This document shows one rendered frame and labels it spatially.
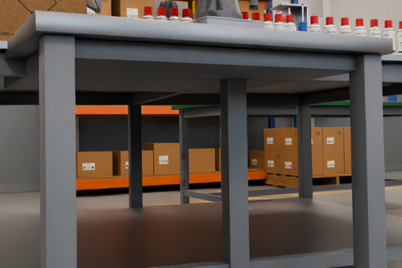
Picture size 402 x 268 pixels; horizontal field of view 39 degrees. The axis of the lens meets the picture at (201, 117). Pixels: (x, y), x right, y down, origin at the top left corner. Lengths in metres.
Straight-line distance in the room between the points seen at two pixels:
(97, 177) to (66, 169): 4.64
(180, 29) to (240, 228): 0.68
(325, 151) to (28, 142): 3.16
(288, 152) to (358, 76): 4.64
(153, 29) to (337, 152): 5.13
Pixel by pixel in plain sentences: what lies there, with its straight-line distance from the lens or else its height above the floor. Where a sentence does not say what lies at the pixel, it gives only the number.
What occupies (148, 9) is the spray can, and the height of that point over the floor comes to 1.07.
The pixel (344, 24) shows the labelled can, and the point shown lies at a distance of 2.58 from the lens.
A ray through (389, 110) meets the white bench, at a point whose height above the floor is 0.74.
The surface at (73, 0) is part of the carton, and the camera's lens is 1.78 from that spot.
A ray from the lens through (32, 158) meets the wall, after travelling 6.44.
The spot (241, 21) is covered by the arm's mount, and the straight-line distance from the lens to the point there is 1.72.
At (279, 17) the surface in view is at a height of 1.07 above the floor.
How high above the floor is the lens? 0.59
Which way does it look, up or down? 2 degrees up
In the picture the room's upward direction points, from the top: 1 degrees counter-clockwise
